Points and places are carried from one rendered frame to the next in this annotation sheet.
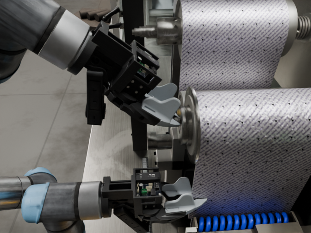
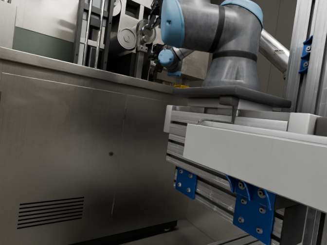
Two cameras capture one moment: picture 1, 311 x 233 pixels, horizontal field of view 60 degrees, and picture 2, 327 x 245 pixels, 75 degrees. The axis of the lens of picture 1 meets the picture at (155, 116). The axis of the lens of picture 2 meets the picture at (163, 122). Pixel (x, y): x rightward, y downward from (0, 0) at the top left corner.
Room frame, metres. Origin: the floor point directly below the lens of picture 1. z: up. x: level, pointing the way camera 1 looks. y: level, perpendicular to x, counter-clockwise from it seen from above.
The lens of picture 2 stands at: (0.94, 1.20, 0.74)
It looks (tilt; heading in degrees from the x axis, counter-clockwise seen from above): 2 degrees down; 239
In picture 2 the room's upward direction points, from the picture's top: 7 degrees clockwise
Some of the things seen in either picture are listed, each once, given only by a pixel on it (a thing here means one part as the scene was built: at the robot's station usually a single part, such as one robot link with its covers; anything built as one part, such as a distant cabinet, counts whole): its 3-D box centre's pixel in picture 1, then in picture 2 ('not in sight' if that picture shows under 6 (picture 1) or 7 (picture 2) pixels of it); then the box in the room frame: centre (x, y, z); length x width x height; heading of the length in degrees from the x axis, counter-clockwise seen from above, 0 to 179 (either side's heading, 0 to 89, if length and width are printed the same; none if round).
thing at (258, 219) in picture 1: (244, 222); not in sight; (0.31, -0.20, 1.03); 0.21 x 0.04 x 0.03; 94
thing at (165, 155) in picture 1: (167, 176); (140, 60); (0.42, -0.03, 1.05); 0.06 x 0.05 x 0.31; 94
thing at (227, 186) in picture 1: (247, 191); (142, 58); (0.33, -0.19, 1.11); 0.23 x 0.01 x 0.18; 94
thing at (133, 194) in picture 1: (133, 195); (161, 52); (0.32, 0.04, 1.12); 0.12 x 0.08 x 0.09; 94
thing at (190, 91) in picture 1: (190, 125); (146, 31); (0.39, -0.07, 1.25); 0.15 x 0.01 x 0.15; 4
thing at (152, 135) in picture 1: (151, 140); (146, 38); (0.42, 0.01, 1.18); 0.04 x 0.02 x 0.04; 4
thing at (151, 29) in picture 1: (144, 31); not in sight; (0.63, 0.03, 1.34); 0.06 x 0.03 x 0.03; 94
